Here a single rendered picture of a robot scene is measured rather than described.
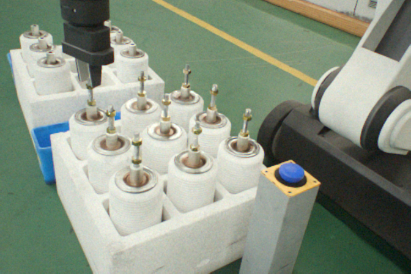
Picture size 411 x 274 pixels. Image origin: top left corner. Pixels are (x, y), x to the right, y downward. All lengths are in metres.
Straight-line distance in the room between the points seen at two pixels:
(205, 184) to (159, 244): 0.13
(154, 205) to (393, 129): 0.46
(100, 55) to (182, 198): 0.31
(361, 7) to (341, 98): 1.99
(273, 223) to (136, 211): 0.23
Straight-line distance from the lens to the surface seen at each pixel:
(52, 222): 1.00
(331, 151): 1.00
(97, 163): 0.77
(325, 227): 1.06
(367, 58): 0.83
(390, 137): 0.80
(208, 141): 0.86
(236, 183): 0.81
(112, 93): 1.16
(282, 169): 0.63
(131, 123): 0.89
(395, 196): 0.94
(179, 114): 0.94
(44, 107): 1.13
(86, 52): 0.78
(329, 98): 0.82
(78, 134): 0.86
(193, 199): 0.75
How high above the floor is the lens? 0.70
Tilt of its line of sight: 30 degrees down
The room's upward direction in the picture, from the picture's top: 7 degrees clockwise
